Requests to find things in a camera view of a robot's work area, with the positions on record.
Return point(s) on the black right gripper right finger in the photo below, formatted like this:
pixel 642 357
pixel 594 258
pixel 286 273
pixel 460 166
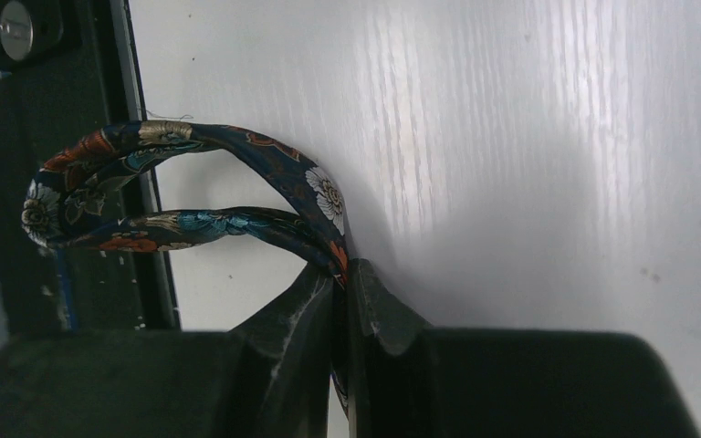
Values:
pixel 408 378

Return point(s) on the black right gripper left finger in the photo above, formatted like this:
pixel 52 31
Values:
pixel 267 377

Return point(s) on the navy floral tie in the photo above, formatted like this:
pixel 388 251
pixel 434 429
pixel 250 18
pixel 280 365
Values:
pixel 233 209

